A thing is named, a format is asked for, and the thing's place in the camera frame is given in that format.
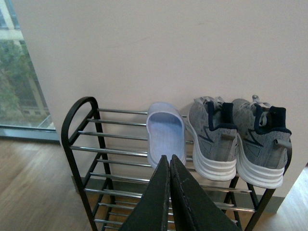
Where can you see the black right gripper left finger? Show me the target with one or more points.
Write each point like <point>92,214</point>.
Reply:
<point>151,212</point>

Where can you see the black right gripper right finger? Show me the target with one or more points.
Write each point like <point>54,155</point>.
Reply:
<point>193,210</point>

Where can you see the grey knit sneaker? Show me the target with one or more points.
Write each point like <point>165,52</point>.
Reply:
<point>263,142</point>
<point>210,123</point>

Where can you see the light blue slipper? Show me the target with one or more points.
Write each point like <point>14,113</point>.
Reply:
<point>165,133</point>

